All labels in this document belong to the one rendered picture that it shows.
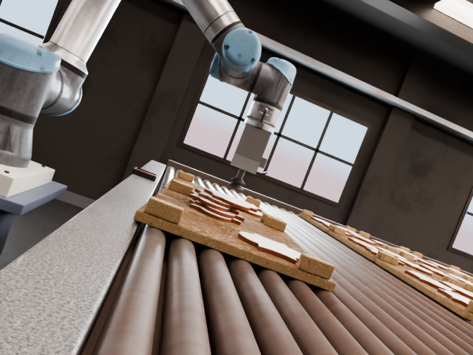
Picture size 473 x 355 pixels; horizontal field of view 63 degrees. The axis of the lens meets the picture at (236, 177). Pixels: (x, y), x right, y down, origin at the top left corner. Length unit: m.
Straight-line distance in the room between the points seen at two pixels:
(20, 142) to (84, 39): 0.28
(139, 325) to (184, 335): 0.04
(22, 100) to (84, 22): 0.25
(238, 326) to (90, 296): 0.14
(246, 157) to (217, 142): 3.53
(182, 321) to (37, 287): 0.12
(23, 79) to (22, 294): 0.55
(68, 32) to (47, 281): 0.69
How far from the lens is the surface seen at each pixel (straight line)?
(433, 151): 5.46
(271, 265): 0.65
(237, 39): 0.77
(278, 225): 1.04
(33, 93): 0.83
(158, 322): 0.45
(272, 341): 0.41
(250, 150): 0.88
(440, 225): 5.66
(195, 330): 0.35
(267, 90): 0.91
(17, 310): 0.31
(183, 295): 0.41
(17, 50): 0.83
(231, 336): 0.37
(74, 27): 0.97
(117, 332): 0.31
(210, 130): 4.40
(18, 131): 0.83
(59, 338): 0.29
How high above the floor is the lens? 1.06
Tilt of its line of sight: 2 degrees down
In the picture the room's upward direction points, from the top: 21 degrees clockwise
